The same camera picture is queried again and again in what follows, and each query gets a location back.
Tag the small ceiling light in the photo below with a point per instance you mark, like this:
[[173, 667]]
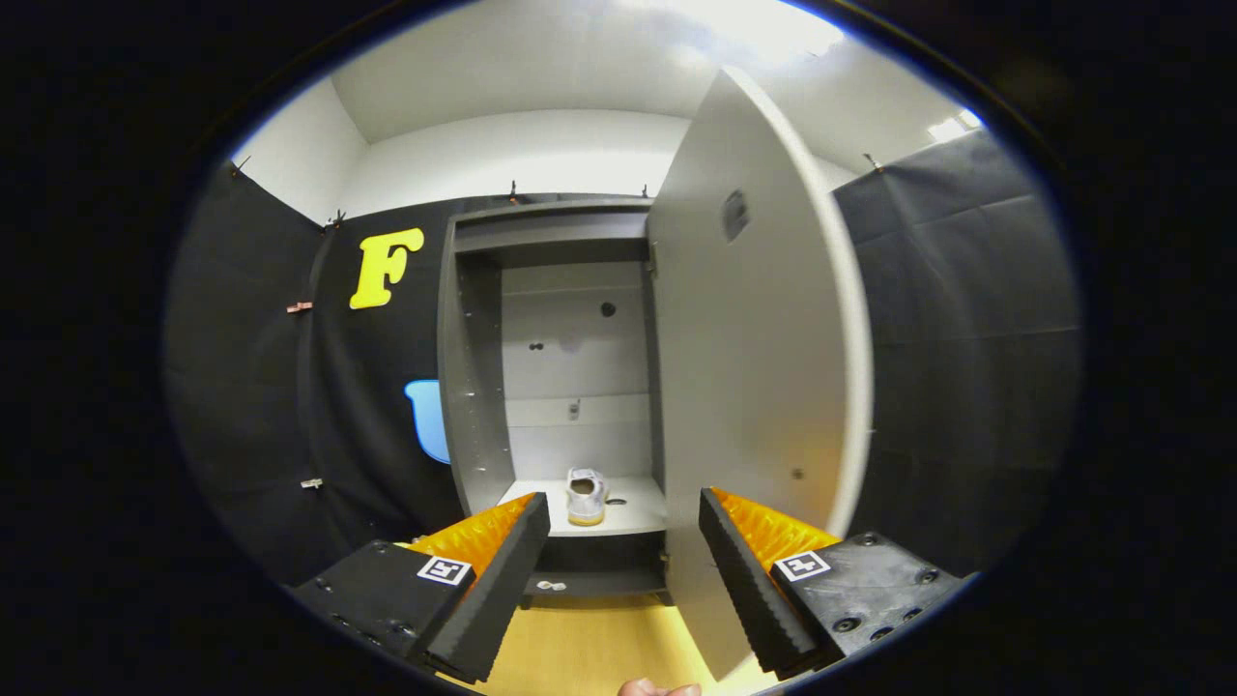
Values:
[[955, 126]]

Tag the black backdrop cloth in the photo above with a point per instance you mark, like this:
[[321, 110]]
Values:
[[966, 367]]

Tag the dark grey shoe cabinet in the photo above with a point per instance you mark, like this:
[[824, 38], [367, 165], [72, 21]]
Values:
[[474, 387]]

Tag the long ceiling light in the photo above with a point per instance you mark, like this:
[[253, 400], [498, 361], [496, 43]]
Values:
[[763, 24]]

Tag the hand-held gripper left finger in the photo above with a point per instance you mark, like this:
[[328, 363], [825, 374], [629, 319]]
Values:
[[498, 599]]

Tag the white shoe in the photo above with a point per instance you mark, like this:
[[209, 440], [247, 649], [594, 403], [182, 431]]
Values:
[[586, 498]]

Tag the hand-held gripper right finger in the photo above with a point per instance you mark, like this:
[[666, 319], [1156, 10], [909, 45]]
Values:
[[749, 599]]

